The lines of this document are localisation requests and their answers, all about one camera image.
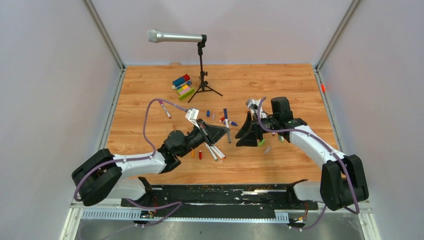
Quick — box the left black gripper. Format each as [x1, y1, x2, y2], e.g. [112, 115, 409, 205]
[178, 118, 230, 158]

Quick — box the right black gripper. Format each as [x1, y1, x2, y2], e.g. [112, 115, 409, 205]
[234, 111, 279, 147]

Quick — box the white marker dark green cap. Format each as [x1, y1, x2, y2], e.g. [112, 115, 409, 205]
[205, 143, 219, 162]

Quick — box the white marker orange cap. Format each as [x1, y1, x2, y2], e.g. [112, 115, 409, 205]
[211, 145, 225, 161]

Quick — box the white marker red tip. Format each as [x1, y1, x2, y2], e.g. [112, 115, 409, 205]
[213, 145, 226, 159]

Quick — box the white marker navy cap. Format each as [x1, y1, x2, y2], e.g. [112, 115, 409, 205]
[223, 108, 232, 144]

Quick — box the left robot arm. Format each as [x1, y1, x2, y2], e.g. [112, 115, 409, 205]
[71, 119, 230, 207]

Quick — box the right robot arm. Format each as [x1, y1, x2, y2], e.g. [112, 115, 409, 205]
[235, 96, 369, 214]

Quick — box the black tripod microphone stand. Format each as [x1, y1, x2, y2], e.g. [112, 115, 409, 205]
[188, 34, 223, 103]

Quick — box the green yellow pink block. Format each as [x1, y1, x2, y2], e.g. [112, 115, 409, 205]
[177, 85, 195, 101]

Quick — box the blue red toy train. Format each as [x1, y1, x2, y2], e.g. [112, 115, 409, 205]
[171, 74, 192, 90]

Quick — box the silver microphone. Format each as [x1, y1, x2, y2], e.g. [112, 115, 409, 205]
[147, 29, 207, 43]

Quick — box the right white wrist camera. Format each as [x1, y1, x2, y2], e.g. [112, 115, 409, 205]
[246, 98, 267, 118]

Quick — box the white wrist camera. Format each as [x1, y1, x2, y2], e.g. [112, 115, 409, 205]
[185, 107, 200, 129]
[246, 98, 267, 118]

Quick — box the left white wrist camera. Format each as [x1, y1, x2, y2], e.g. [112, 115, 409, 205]
[185, 107, 200, 129]

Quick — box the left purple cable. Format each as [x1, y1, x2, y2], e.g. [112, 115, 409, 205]
[73, 98, 191, 229]

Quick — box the purple cable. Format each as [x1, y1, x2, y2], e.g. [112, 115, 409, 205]
[256, 96, 361, 231]
[73, 98, 191, 229]

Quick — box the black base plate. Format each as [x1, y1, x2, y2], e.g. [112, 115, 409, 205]
[134, 183, 319, 220]

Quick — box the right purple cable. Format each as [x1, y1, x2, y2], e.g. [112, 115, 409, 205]
[256, 96, 361, 231]

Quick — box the aluminium frame rail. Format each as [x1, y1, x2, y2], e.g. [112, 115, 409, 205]
[59, 187, 382, 240]

